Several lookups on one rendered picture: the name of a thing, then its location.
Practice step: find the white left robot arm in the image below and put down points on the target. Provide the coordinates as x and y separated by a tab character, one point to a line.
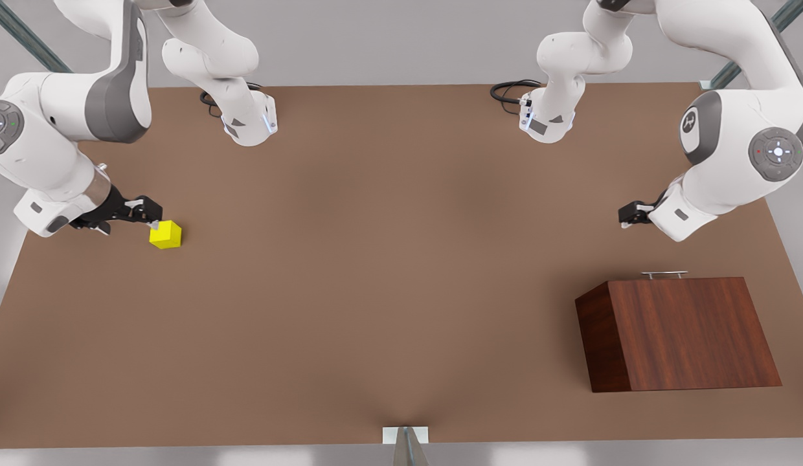
725	168

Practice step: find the dark wooden drawer cabinet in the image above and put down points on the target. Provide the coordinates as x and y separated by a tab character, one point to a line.
686	333

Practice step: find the yellow cube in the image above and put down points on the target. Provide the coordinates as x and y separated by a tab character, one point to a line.
166	235

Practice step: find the silver frame post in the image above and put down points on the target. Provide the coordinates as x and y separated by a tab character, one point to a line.
26	35
757	42
408	446

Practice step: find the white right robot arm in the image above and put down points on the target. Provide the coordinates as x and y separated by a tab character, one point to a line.
58	110

